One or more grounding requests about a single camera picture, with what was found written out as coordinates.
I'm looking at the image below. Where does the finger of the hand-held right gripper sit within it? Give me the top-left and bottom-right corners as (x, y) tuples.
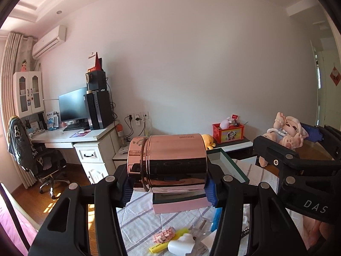
(300, 122), (341, 162)
(253, 135), (301, 178)

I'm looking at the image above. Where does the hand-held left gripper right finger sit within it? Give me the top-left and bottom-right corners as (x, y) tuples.
(205, 160), (311, 256)

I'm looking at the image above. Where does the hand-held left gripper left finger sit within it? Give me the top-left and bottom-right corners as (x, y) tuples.
(28, 164), (136, 256)

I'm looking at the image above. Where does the pink storage box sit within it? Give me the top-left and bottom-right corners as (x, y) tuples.
(152, 149), (249, 214)

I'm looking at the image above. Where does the rose gold metal canister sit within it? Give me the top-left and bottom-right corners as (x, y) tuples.
(126, 133), (208, 192)

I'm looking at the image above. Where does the white plastic bottle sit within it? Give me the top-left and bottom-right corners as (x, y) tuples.
(168, 233), (195, 256)

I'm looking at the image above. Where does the person's right hand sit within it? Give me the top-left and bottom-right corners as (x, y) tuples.
(302, 213), (341, 256)

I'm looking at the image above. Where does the pink pig plush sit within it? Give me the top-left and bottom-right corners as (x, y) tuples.
(259, 112), (304, 167)

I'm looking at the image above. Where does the blue highlighter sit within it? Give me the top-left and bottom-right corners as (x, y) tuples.
(210, 208), (223, 232)

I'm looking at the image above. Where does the striped white tablecloth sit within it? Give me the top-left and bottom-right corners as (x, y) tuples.
(116, 158), (307, 256)

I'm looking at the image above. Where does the white nightstand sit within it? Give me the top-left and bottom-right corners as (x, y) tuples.
(112, 145), (131, 175)

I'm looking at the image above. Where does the black and white low cabinet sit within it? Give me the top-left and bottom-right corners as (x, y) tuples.
(213, 137), (253, 155)

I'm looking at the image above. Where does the white door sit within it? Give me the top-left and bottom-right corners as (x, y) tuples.
(310, 40), (341, 128)

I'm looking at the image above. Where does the red storage crate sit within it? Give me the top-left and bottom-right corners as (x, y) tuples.
(212, 123), (245, 144)

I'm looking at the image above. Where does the yellow plush toy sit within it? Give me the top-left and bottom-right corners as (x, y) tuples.
(201, 134), (216, 150)

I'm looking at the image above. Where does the bottle with orange cap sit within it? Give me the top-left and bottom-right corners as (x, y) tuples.
(117, 124), (127, 147)

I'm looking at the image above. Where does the red door decoration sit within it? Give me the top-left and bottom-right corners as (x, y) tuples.
(330, 68), (341, 86)

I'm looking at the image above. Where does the yellow highlighter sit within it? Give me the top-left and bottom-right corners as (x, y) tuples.
(149, 228), (189, 254)

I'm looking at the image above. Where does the black keyboard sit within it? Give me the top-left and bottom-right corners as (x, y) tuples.
(63, 123), (91, 132)

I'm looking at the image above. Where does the black computer tower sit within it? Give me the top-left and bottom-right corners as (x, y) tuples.
(84, 90), (114, 130)

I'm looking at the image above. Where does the black office chair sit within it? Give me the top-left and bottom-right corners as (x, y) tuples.
(8, 116), (71, 199)

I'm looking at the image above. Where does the white desk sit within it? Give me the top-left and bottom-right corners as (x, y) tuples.
(29, 124), (120, 184)

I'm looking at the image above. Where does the black computer monitor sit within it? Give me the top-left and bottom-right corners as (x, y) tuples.
(59, 87), (88, 123)

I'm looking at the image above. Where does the blue and white box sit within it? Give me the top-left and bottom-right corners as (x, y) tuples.
(46, 111), (59, 130)

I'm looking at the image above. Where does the row of books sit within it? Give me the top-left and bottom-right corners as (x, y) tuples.
(27, 120), (47, 132)

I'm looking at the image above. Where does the black speaker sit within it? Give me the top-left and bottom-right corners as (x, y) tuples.
(86, 71), (107, 91)

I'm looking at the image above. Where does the grey printed jacket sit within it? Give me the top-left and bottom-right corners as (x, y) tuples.
(8, 116), (36, 171)

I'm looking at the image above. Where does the pink bed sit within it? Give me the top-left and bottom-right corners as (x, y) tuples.
(0, 184), (38, 256)

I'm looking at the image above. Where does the red desk calendar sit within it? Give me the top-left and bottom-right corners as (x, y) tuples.
(88, 52), (103, 72)

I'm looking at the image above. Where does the white hutch cabinet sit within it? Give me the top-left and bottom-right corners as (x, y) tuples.
(13, 71), (44, 118)

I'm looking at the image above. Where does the white air conditioner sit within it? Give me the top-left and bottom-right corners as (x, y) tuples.
(32, 25), (66, 60)

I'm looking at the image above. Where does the beige curtain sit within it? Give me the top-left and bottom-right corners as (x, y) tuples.
(0, 32), (36, 190)

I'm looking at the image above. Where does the black power cable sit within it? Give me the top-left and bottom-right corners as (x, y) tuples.
(125, 116), (147, 142)

